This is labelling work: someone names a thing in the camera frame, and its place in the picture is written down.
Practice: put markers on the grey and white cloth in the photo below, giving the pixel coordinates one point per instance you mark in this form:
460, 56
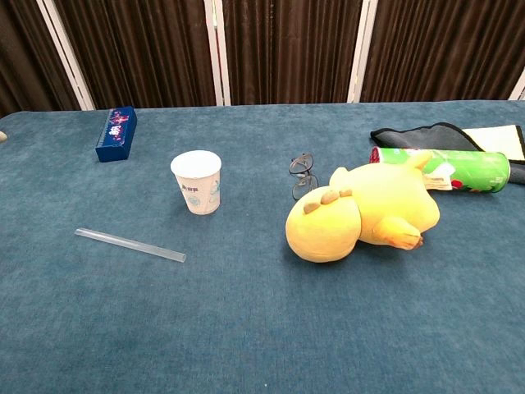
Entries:
492, 141

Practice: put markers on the dark-framed eyeglasses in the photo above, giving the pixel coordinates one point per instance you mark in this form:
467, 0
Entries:
304, 175

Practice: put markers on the blue rectangular box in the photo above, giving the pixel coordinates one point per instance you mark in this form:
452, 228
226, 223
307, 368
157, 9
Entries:
116, 135

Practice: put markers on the transparent plastic straw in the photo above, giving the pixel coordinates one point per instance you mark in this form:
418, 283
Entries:
130, 245

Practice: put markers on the white paper cup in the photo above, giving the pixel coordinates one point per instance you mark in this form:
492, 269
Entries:
198, 191

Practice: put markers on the yellow plush duck toy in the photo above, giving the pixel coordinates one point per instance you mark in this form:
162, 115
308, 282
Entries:
361, 213

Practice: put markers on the green chips can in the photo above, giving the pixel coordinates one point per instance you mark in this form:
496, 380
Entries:
471, 168

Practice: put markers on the brown folding screen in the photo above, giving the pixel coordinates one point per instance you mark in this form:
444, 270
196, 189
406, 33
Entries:
287, 49

